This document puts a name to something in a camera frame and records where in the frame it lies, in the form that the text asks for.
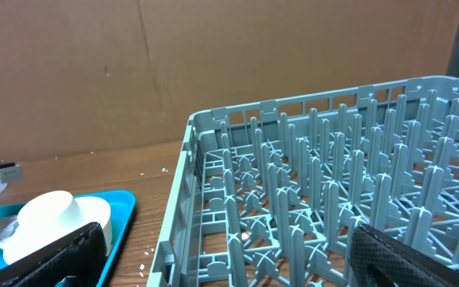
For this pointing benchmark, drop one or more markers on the white cup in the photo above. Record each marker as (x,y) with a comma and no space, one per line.
(55,210)

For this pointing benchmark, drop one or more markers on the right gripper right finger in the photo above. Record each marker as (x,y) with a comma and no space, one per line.
(377,259)

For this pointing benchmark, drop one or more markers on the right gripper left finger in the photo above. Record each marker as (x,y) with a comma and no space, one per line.
(77,259)

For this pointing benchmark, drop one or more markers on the teal serving tray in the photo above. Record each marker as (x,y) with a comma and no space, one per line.
(122,204)

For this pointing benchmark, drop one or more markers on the light green bowl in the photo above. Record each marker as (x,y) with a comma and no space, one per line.
(24,242)

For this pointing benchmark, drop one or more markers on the grey dishwasher rack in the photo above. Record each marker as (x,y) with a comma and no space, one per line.
(274,190)

